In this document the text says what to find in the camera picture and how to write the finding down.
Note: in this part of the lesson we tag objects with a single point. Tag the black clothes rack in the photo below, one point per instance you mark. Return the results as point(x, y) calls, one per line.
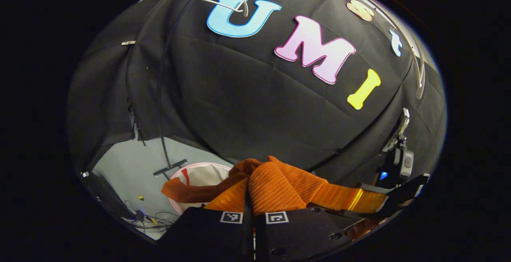
point(170, 167)

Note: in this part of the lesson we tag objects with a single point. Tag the black backdrop cloth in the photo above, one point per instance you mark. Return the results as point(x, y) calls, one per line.
point(239, 94)

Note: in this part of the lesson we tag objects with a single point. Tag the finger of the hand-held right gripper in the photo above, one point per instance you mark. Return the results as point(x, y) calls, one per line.
point(351, 200)

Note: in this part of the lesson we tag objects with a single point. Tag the silver cloth clip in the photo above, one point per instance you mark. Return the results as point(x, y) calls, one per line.
point(128, 42)

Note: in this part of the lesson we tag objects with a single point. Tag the white pink-rimmed laundry hamper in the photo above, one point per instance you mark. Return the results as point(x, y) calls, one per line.
point(203, 178)

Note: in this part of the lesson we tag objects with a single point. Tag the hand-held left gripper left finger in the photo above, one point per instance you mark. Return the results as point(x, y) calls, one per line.
point(211, 234)

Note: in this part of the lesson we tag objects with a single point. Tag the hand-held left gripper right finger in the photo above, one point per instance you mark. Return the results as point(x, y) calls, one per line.
point(295, 234)

